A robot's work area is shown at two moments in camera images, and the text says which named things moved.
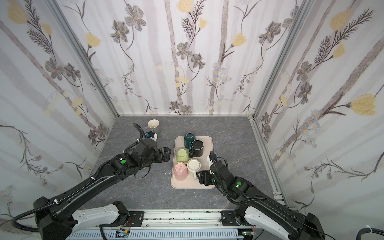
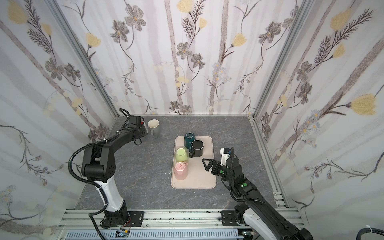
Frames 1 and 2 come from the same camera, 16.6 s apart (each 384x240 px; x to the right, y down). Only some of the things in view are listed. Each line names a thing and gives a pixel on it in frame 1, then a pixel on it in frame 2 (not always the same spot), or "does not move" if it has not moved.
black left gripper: (162, 154) -> (142, 130)
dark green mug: (189, 137) does not move
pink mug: (180, 171) does not move
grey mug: (153, 124) does not move
